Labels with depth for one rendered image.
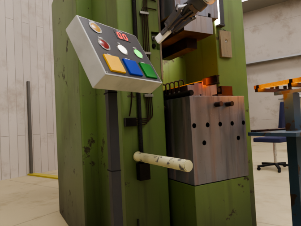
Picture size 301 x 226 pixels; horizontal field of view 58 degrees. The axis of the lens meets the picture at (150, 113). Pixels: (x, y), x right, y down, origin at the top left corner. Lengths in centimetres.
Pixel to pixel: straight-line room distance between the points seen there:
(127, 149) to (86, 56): 59
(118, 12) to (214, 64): 70
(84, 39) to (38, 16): 477
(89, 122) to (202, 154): 77
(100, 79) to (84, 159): 94
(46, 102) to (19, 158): 112
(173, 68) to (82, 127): 77
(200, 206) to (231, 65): 93
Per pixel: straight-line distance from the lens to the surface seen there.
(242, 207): 164
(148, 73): 113
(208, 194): 146
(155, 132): 148
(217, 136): 147
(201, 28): 159
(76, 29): 107
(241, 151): 160
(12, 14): 553
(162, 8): 164
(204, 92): 151
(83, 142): 179
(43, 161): 542
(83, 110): 179
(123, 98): 141
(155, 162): 122
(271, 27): 1281
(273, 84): 164
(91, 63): 99
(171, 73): 198
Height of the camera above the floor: 79
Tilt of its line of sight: 2 degrees up
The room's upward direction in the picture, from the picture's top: 3 degrees counter-clockwise
